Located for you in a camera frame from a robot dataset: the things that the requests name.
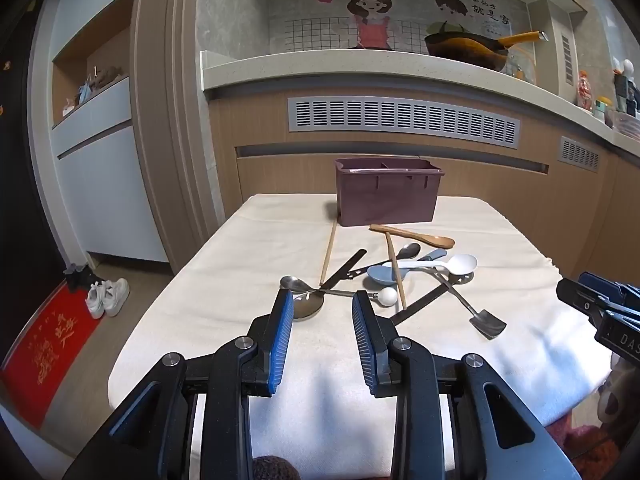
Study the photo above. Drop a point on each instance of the stone countertop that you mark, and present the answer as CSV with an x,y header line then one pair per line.
x,y
310,67

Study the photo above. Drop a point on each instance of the red door mat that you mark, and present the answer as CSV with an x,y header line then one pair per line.
x,y
45,355

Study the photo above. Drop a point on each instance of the black shoes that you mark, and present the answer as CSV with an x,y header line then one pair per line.
x,y
80,276

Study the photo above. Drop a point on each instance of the large grey vent grille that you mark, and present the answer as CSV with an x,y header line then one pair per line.
x,y
400,120

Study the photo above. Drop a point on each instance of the brown shelf item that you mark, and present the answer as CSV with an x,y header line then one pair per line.
x,y
107,76

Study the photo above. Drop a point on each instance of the wooden chopstick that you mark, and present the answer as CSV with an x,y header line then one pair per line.
x,y
330,250
392,260

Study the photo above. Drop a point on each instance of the narrow grey vent grille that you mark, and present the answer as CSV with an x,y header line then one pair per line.
x,y
566,60

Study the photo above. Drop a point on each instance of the candy jar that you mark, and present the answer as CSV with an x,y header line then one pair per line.
x,y
585,91

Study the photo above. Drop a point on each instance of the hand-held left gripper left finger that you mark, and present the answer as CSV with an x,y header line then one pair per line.
x,y
280,340

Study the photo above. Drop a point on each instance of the white tablecloth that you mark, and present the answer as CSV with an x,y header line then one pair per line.
x,y
200,310

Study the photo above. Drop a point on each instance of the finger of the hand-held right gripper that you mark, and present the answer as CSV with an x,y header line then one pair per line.
x,y
582,297
612,287

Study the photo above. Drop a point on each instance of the blue shelf item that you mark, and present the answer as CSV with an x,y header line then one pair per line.
x,y
84,95

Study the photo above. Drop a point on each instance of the wooden spoon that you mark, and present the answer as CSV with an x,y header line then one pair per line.
x,y
440,241

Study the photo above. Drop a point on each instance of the white cabinet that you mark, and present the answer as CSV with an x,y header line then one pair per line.
x,y
115,200

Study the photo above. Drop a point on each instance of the purple plastic utensil holder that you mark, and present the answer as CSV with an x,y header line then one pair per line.
x,y
385,200

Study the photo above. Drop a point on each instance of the small grey vent grille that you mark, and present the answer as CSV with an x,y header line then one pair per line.
x,y
580,154

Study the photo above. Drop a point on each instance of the white sneaker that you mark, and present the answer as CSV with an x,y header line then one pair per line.
x,y
95,302
117,295

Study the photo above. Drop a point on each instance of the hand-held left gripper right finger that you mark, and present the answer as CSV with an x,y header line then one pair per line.
x,y
364,340

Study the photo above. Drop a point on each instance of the cartoon wall sticker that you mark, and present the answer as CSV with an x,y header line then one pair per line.
x,y
370,15

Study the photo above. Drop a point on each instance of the steel spoon with white knob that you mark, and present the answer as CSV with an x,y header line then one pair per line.
x,y
387,296

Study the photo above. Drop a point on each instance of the brown fuzzy object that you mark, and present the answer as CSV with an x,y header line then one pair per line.
x,y
274,469

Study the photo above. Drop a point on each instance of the teal cup with orange lid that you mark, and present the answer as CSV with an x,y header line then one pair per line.
x,y
603,107

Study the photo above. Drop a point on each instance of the shovel-shaped steel spoon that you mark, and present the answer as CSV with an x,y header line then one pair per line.
x,y
487,324

